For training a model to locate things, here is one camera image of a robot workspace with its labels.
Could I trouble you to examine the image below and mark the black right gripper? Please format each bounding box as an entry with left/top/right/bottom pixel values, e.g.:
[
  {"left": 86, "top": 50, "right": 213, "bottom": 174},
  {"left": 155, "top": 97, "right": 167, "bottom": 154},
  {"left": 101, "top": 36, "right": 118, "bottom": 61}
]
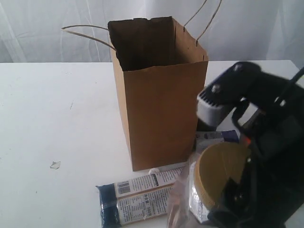
[{"left": 206, "top": 133, "right": 304, "bottom": 228}]

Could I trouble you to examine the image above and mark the plastic jar gold lid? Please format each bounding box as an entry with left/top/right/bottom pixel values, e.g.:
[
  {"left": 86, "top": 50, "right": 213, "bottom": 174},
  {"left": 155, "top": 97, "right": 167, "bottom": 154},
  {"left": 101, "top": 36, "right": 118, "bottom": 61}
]
[{"left": 166, "top": 142, "right": 252, "bottom": 225}]

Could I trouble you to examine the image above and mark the dark can silver lid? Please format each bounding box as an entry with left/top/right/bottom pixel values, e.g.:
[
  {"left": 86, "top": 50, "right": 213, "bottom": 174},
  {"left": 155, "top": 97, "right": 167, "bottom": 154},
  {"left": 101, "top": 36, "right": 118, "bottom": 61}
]
[{"left": 196, "top": 119, "right": 218, "bottom": 132}]

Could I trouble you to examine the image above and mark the white marshmallow near bag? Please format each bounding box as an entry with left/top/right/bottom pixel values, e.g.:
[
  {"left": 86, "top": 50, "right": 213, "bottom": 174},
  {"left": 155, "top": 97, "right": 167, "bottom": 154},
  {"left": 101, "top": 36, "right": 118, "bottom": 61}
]
[{"left": 148, "top": 168, "right": 160, "bottom": 175}]

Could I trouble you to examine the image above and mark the brown paper bag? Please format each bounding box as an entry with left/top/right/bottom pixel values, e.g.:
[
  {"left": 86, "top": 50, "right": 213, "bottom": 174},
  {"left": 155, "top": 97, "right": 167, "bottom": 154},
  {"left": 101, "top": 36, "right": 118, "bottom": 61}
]
[{"left": 61, "top": 0, "right": 223, "bottom": 171}]

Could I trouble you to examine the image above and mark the small blue white packet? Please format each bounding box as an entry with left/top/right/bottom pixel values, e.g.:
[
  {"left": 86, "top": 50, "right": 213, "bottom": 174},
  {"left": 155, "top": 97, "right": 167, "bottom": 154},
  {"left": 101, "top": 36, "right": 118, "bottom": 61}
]
[{"left": 195, "top": 130, "right": 239, "bottom": 153}]

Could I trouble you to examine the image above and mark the blue noodle packet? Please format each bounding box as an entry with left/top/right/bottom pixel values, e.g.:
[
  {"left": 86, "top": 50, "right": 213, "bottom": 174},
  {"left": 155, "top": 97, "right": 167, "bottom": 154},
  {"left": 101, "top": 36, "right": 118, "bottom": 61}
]
[{"left": 96, "top": 167, "right": 184, "bottom": 228}]

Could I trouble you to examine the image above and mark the torn clear tape scrap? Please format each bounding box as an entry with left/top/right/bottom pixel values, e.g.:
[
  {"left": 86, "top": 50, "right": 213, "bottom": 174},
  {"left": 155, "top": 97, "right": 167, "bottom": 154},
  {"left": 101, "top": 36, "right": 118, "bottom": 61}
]
[{"left": 50, "top": 161, "right": 61, "bottom": 170}]

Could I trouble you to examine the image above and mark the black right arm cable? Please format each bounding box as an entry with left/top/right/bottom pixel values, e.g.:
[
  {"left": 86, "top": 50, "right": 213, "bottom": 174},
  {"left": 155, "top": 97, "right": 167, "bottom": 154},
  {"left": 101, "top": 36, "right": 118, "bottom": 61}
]
[{"left": 277, "top": 66, "right": 304, "bottom": 105}]

